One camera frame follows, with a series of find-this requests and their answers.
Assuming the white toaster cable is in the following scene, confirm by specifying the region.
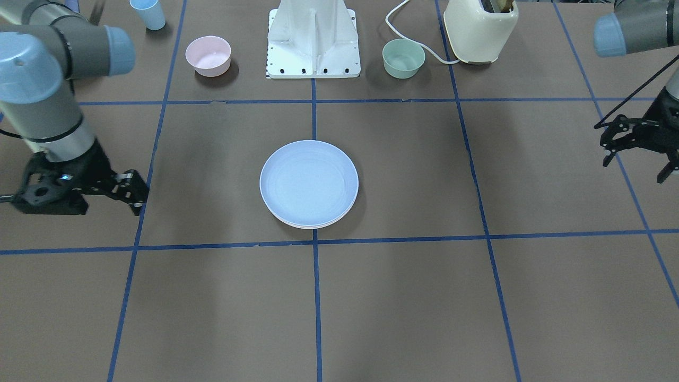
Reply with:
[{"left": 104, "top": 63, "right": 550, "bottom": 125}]
[{"left": 385, "top": 0, "right": 460, "bottom": 65}]

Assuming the toast slice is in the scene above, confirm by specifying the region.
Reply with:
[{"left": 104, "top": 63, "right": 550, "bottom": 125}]
[{"left": 481, "top": 0, "right": 514, "bottom": 14}]

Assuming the cream toaster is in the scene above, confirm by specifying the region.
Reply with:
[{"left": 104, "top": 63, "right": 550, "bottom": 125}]
[{"left": 443, "top": 1, "right": 519, "bottom": 65}]

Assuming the pink bowl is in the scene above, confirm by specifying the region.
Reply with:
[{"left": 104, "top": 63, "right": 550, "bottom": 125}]
[{"left": 185, "top": 36, "right": 232, "bottom": 77}]

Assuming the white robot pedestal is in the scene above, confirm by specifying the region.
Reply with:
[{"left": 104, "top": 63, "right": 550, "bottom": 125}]
[{"left": 265, "top": 1, "right": 361, "bottom": 79}]

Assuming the light blue plate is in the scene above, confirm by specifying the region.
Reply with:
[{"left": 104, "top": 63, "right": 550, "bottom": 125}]
[{"left": 259, "top": 140, "right": 359, "bottom": 214}]

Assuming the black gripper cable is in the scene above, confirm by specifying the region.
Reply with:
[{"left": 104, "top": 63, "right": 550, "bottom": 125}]
[{"left": 593, "top": 56, "right": 679, "bottom": 129}]

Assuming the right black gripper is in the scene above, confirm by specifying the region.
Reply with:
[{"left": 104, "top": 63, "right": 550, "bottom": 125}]
[{"left": 11, "top": 140, "right": 150, "bottom": 216}]

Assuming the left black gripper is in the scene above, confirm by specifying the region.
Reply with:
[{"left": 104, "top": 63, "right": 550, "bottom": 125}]
[{"left": 599, "top": 88, "right": 679, "bottom": 184}]

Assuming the light blue cup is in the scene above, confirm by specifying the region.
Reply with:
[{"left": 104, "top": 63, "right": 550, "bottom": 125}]
[{"left": 129, "top": 0, "right": 167, "bottom": 31}]

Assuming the pink plate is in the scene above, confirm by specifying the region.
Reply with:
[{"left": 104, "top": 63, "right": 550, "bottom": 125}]
[{"left": 269, "top": 205, "right": 353, "bottom": 229}]

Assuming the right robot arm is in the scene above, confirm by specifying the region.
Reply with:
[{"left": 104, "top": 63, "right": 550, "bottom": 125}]
[{"left": 1, "top": 1, "right": 150, "bottom": 215}]

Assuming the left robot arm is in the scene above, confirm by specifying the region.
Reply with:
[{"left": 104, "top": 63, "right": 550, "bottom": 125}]
[{"left": 593, "top": 1, "right": 678, "bottom": 184}]

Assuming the green bowl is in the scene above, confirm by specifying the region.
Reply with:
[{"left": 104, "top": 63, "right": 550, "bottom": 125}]
[{"left": 381, "top": 39, "right": 426, "bottom": 80}]

